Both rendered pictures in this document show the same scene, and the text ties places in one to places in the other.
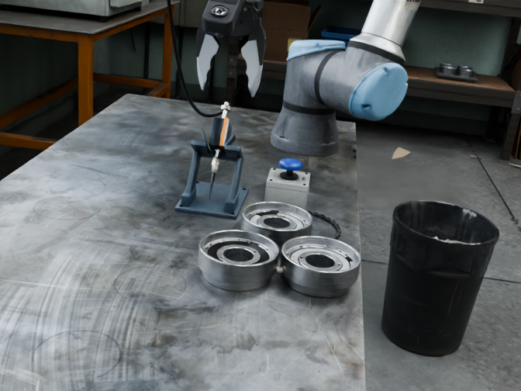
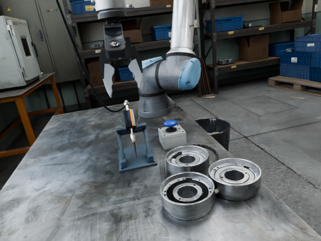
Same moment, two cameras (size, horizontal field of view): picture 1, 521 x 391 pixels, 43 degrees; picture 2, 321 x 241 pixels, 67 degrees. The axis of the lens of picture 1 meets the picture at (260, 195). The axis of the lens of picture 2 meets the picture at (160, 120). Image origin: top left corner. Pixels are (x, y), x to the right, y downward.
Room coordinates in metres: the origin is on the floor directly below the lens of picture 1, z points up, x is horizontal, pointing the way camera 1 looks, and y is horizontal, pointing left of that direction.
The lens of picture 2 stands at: (0.40, 0.15, 1.13)
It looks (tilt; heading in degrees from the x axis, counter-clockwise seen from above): 20 degrees down; 346
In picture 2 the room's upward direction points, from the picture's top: 7 degrees counter-clockwise
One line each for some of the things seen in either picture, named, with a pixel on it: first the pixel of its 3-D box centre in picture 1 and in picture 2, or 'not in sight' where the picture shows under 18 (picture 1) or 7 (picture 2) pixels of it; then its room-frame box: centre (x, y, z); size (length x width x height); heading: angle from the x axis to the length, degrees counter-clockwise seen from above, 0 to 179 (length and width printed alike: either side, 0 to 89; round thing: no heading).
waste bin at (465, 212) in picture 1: (432, 278); (208, 150); (1.95, -0.60, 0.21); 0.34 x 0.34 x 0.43
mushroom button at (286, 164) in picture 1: (289, 174); (171, 128); (1.05, -0.05, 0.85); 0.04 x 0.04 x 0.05
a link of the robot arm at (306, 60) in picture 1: (316, 70); (151, 74); (1.38, -0.09, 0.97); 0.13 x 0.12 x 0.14; 43
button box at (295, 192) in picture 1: (288, 187); (171, 135); (1.05, -0.05, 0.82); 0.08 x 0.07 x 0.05; 175
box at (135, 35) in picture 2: not in sight; (127, 32); (4.47, -0.55, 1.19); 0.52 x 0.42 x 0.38; 85
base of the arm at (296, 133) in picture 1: (307, 122); (154, 101); (1.39, -0.08, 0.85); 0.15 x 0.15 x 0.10
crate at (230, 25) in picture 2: not in sight; (223, 25); (4.34, -2.19, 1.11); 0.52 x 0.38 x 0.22; 85
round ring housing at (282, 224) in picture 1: (276, 227); (187, 162); (0.89, -0.03, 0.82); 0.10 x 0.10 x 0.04
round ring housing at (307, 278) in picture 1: (319, 266); (234, 178); (0.78, -0.09, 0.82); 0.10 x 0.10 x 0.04
